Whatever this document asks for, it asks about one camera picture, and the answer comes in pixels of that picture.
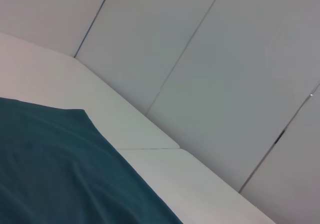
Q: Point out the teal blue printed t-shirt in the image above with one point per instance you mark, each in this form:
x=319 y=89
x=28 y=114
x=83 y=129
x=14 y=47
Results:
x=62 y=171

